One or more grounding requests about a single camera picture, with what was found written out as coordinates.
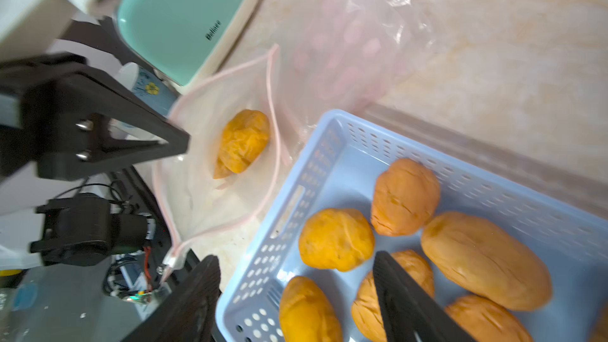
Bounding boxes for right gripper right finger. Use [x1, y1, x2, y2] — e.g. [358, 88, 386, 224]
[372, 251, 474, 342]

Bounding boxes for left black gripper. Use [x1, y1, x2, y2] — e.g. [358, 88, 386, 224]
[1, 52, 190, 181]

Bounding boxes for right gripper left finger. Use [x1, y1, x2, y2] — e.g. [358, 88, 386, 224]
[123, 255, 221, 342]

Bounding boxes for orange potato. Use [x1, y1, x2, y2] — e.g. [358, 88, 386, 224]
[279, 276, 343, 342]
[213, 109, 271, 179]
[351, 249, 435, 342]
[421, 212, 553, 311]
[298, 208, 375, 272]
[444, 294, 534, 342]
[371, 158, 440, 237]

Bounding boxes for clear zipper bag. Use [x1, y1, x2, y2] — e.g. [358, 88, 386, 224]
[152, 0, 437, 280]

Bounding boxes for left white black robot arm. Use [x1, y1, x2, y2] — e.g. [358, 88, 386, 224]
[1, 53, 189, 270]

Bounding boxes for blue floral mug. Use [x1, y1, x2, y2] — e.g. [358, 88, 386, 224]
[110, 63, 177, 141]

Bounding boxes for light blue plastic basket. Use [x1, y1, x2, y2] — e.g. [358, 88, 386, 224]
[215, 110, 607, 341]

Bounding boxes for mint green toaster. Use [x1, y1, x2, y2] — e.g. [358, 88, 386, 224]
[115, 0, 259, 94]

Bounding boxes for yellow green potato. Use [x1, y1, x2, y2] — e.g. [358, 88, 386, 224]
[587, 306, 608, 342]

